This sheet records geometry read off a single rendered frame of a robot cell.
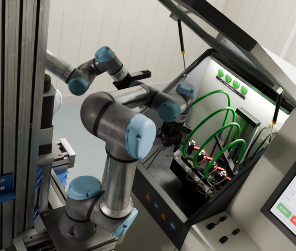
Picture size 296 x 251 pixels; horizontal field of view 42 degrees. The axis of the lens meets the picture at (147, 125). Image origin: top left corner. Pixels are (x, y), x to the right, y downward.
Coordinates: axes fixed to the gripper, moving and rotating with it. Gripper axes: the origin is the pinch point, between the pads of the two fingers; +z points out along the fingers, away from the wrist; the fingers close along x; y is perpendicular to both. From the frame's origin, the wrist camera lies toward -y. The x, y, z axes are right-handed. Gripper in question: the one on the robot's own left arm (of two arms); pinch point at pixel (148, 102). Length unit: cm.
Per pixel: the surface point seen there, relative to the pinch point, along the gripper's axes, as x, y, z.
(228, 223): 42, 10, 51
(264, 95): 17, -45, 31
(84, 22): -194, -19, 17
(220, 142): 4, -16, 47
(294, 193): 60, -18, 41
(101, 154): -135, 49, 97
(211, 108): -18, -28, 44
